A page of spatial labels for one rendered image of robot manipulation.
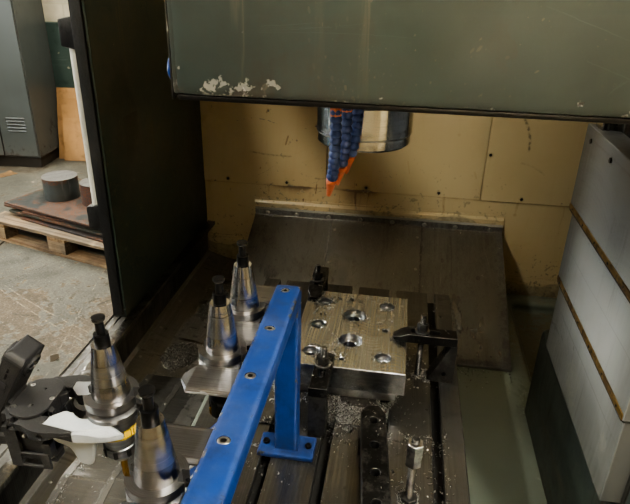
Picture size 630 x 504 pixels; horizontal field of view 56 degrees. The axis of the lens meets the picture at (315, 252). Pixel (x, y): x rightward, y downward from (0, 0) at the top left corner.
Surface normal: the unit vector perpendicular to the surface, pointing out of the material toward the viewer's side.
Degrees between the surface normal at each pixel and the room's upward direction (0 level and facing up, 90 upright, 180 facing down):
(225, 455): 0
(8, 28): 90
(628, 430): 90
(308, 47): 90
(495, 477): 0
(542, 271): 90
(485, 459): 0
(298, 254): 24
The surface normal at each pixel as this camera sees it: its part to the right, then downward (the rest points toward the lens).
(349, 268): -0.08, -0.65
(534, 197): -0.15, 0.43
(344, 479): 0.02, -0.90
